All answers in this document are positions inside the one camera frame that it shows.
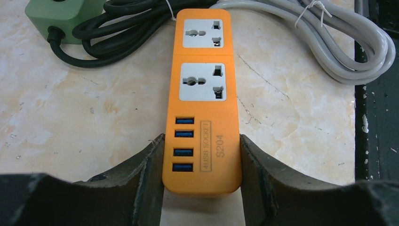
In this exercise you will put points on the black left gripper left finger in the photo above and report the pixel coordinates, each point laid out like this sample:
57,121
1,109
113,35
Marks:
129,194

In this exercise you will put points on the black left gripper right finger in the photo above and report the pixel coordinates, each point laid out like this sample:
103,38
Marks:
274,194

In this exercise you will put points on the orange power strip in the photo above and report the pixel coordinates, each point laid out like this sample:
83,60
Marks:
202,142

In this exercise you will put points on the green power strip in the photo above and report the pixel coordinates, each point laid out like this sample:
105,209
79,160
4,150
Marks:
63,14

